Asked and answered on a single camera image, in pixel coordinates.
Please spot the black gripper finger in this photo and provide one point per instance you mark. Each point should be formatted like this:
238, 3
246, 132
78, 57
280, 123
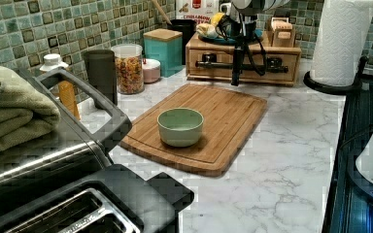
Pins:
238, 56

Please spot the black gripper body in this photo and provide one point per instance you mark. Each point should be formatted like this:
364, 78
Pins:
240, 16

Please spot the wooden drawer box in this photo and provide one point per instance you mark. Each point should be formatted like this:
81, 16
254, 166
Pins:
197, 46

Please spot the plush peeled banana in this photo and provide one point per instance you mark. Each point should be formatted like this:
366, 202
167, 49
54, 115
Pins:
207, 30

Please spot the cinnamon cereal box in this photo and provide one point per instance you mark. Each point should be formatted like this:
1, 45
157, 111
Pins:
199, 10

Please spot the black utensil pot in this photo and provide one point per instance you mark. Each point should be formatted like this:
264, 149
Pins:
187, 28

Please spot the bamboo cutting board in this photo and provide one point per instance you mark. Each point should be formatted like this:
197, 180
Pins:
230, 117

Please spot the black paper towel holder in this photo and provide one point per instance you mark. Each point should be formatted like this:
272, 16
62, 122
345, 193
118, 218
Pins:
338, 89

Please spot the teal canister with bamboo lid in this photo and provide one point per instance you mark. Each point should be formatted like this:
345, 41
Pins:
165, 46

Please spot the pink jar white lid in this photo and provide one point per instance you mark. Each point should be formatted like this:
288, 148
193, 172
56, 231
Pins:
151, 70

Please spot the green ceramic bowl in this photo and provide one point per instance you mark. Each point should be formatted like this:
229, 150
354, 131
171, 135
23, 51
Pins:
180, 127

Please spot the paper towel roll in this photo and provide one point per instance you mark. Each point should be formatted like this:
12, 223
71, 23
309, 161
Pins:
340, 41

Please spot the clear cereal jar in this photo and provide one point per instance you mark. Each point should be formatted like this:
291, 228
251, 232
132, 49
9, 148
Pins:
128, 61

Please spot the dark grey cup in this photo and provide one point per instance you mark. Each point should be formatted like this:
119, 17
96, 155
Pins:
101, 72

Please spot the silver toaster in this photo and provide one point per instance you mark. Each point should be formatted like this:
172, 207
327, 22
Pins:
113, 200

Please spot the orange spice bottle white cap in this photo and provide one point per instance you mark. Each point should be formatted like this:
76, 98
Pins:
64, 90

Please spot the folded green towel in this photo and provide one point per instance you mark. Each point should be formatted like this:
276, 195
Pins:
25, 112

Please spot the black drawer handle bar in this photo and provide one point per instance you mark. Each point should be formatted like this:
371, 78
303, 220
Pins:
272, 65

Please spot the wooden spoon handle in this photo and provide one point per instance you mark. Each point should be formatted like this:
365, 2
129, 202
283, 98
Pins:
160, 10

